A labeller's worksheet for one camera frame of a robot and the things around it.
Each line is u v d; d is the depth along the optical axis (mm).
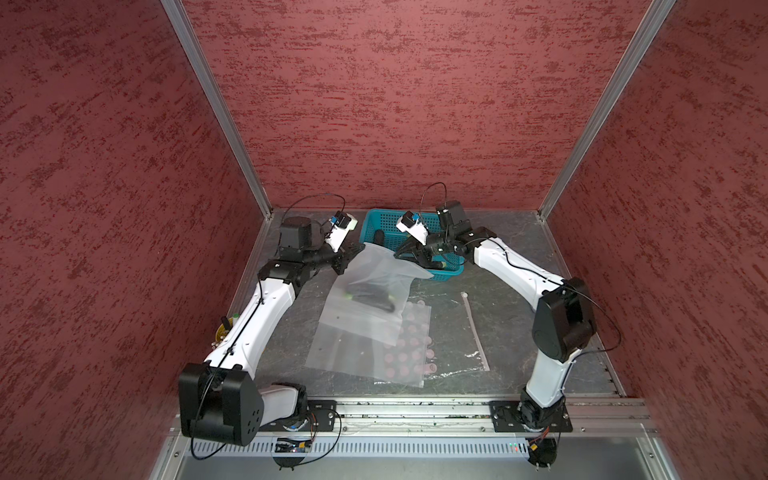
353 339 877
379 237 1097
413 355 847
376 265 829
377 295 897
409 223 723
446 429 729
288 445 721
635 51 774
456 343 874
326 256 678
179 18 715
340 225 655
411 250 756
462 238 664
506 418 740
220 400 393
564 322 479
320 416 746
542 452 701
